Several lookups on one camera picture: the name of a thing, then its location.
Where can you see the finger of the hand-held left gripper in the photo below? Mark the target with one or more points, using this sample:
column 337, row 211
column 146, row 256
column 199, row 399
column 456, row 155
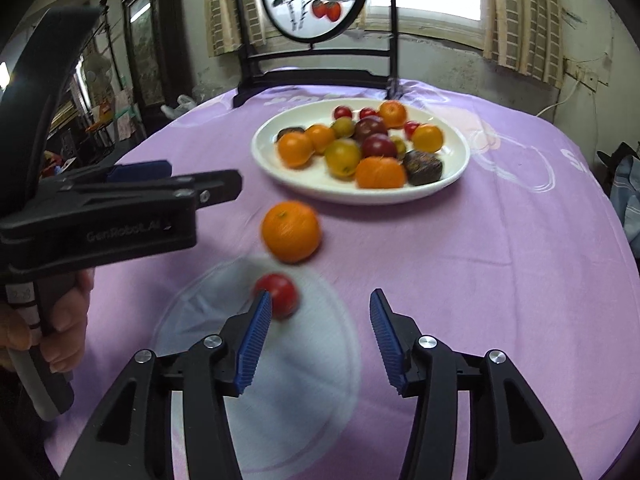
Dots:
column 220, row 185
column 140, row 171

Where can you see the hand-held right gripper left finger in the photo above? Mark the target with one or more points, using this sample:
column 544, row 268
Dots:
column 255, row 345

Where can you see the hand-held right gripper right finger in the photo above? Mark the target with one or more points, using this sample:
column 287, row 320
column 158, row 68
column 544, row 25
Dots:
column 387, row 345

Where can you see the red cherry tomato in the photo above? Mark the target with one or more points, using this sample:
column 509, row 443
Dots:
column 368, row 112
column 411, row 129
column 279, row 290
column 342, row 111

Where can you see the white round plate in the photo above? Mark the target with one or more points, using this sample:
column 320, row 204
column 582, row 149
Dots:
column 310, row 180

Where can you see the yellow-orange oval kumquat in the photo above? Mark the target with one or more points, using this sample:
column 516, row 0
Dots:
column 427, row 138

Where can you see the person's left hand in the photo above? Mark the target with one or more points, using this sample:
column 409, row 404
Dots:
column 72, row 325

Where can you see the white plastic bag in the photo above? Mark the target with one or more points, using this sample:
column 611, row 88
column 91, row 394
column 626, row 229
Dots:
column 177, row 106

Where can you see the small orange kumquat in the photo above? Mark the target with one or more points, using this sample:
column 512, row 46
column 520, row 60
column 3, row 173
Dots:
column 294, row 151
column 392, row 113
column 320, row 138

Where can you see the large orange mandarin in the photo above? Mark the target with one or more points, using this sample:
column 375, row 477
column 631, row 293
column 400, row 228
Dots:
column 291, row 231

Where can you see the purple printed blanket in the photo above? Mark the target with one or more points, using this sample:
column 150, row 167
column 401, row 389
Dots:
column 500, row 285

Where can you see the small yellow-green tomato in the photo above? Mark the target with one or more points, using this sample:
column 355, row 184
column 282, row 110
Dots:
column 399, row 146
column 344, row 127

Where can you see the dark wooden cabinet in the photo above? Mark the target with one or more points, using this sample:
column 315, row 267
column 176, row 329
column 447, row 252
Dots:
column 160, row 35

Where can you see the black screen with round painting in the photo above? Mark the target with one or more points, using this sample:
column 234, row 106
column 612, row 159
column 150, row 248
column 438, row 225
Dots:
column 320, row 77

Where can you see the dark purple tomato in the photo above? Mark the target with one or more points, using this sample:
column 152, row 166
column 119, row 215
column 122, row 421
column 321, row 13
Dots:
column 370, row 127

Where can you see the dark red tomato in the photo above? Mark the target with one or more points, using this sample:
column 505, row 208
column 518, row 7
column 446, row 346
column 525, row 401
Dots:
column 379, row 146

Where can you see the beige checked curtain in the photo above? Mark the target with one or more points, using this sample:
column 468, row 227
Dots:
column 230, row 10
column 525, row 20

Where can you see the blue clothes pile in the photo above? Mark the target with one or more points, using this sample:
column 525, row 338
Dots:
column 627, row 185

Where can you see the white power strip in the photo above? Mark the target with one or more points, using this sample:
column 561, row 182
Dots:
column 587, row 74

